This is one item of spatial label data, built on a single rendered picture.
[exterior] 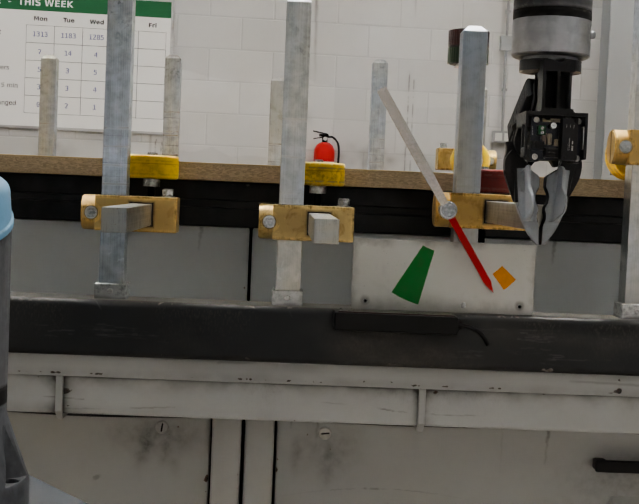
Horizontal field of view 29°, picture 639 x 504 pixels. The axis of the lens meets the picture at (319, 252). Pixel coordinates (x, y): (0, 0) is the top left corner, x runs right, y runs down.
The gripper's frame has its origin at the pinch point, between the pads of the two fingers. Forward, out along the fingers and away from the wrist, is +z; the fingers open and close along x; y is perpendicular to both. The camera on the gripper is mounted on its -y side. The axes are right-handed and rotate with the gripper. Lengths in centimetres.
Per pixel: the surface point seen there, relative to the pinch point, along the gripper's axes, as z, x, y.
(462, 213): -2.2, -4.9, -29.6
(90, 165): -7, -60, -46
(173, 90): -28, -56, -139
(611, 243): 1, 23, -53
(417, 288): 8.7, -10.8, -29.9
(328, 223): -0.2, -24.8, -0.7
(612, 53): -124, 198, -744
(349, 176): -7, -20, -46
